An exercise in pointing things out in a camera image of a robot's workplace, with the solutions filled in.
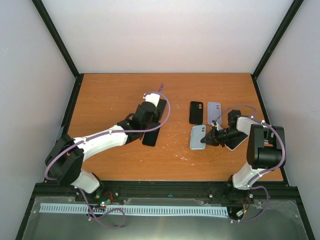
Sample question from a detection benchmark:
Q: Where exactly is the black phone case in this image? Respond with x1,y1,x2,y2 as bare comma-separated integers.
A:
189,101,204,125

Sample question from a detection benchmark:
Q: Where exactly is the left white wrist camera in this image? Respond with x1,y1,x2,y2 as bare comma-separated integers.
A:
143,93,161,107

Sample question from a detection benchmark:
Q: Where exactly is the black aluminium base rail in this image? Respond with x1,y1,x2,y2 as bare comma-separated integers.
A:
32,180,301,203

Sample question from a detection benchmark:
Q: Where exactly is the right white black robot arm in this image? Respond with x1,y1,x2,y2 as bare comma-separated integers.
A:
200,109,286,203

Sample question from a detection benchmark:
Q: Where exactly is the phone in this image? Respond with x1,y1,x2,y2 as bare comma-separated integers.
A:
207,102,222,125
225,134,249,151
189,124,206,150

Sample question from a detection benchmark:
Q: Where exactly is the blue smartphone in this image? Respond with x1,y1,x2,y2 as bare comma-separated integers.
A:
157,99,167,121

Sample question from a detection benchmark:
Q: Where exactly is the black smartphone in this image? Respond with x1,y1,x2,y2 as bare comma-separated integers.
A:
158,83,164,92
142,122,160,147

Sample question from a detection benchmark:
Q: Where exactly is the light blue slotted cable duct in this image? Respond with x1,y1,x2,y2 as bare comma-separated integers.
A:
38,203,228,218

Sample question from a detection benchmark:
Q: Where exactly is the metal sheet front panel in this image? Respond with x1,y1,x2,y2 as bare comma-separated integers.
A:
22,197,308,240

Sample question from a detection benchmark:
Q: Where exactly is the black frame post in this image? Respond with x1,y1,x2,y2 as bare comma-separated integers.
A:
251,0,306,78
31,0,81,78

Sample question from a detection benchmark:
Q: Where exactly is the left black frame post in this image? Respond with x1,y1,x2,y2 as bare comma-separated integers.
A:
31,0,81,78

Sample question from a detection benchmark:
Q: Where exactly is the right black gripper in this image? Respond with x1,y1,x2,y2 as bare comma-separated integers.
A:
201,126,244,148

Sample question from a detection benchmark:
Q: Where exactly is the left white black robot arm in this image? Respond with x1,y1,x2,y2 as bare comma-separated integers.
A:
44,99,161,202

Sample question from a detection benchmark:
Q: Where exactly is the right black frame post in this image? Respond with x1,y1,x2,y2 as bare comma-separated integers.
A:
251,0,306,78

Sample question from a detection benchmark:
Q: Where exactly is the phone in pink case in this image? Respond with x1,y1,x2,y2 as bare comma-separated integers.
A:
225,134,249,151

